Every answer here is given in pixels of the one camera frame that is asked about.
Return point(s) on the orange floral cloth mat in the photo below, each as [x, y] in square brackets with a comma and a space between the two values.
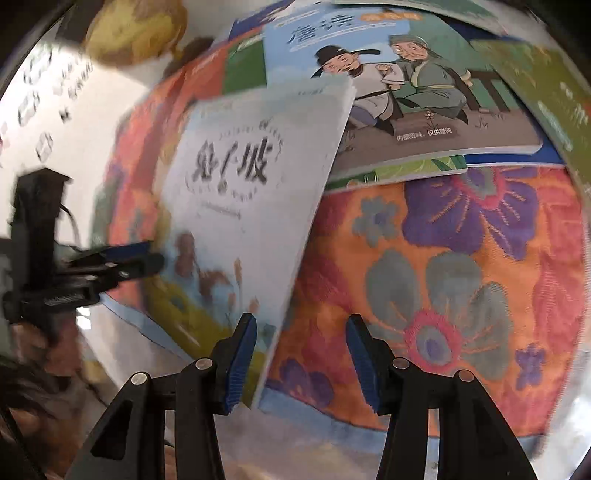
[461, 277]

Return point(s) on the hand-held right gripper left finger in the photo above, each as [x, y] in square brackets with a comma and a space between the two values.
[240, 364]

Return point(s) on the teal book two cartoon figures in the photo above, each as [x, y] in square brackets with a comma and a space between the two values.
[415, 115]

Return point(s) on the person's dark hair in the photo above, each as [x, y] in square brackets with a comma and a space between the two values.
[27, 397]

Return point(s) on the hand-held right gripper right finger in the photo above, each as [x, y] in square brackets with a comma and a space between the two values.
[362, 364]

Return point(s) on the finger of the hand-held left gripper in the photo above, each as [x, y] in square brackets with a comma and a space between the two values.
[129, 250]
[143, 265]

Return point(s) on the person's left hand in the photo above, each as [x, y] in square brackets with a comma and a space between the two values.
[69, 346]

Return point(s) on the white illustrated book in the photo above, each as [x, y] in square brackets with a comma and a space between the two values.
[249, 207]

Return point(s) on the yellow globe on wooden base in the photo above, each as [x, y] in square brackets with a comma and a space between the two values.
[134, 32]

